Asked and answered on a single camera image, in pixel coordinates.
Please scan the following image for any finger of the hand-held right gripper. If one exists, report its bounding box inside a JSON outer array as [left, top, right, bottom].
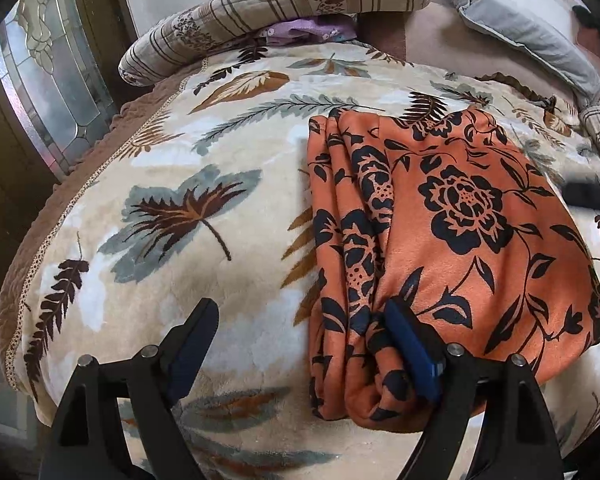
[[562, 180, 600, 207]]

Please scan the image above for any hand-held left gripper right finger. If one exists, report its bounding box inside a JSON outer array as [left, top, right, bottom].
[[383, 298, 566, 480]]

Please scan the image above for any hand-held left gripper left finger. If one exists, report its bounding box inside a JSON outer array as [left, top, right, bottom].
[[39, 297, 220, 480]]

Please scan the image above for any orange floral cloth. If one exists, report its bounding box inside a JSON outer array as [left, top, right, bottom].
[[305, 107, 600, 423]]

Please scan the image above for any leaf print blanket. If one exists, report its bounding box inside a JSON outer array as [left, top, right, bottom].
[[0, 40, 600, 480]]

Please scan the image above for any dark object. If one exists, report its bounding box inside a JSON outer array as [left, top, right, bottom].
[[572, 5, 600, 28]]

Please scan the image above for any grey pillow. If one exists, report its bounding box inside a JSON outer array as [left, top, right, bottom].
[[430, 0, 600, 103]]

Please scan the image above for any brown bed sheet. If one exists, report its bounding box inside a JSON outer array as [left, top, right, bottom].
[[355, 7, 581, 106]]

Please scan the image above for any wooden door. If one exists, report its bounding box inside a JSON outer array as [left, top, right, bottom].
[[0, 50, 66, 311]]

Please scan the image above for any leaded glass door panel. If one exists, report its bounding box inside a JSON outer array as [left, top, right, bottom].
[[0, 0, 118, 183]]

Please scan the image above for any purple cloth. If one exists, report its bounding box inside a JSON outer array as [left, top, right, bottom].
[[257, 16, 356, 46]]

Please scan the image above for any striped bolster pillow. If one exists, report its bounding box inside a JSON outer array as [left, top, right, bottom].
[[117, 0, 436, 88]]

